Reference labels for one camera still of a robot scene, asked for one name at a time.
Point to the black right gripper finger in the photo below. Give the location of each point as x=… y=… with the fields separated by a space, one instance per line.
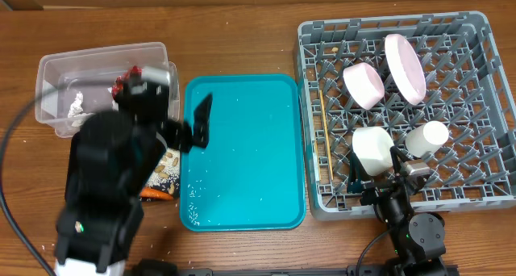
x=398 y=159
x=354 y=185

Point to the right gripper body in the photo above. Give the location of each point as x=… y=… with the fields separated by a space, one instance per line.
x=393 y=206

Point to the small white bowl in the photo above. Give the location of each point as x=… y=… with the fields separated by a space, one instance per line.
x=372 y=147

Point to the white paper cup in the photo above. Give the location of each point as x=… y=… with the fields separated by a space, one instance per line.
x=426 y=139

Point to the pink bowl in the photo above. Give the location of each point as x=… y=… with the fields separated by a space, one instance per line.
x=364 y=85

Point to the red snack wrapper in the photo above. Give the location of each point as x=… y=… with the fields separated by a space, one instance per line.
x=135 y=71

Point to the large white plate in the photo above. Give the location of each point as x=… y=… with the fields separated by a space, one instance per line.
x=405 y=68

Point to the orange carrot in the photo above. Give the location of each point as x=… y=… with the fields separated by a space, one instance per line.
x=149 y=193

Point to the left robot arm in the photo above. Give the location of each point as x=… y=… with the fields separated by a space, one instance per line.
x=98 y=236

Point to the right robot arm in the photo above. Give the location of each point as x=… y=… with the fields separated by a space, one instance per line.
x=418 y=239

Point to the grey dishwasher rack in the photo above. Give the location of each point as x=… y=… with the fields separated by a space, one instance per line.
x=467 y=90

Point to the rice and peanuts pile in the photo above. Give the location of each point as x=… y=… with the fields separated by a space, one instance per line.
x=166 y=175

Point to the teal plastic tray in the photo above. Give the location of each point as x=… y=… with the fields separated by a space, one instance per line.
x=251 y=174

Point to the wooden chopstick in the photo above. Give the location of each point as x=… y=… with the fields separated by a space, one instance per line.
x=326 y=134

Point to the crumpled tissue in bin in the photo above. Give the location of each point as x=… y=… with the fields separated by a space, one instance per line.
x=76 y=112

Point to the black tray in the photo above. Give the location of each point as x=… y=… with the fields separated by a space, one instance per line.
x=115 y=169

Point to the clear plastic bin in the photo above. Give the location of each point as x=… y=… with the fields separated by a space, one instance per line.
x=93 y=72

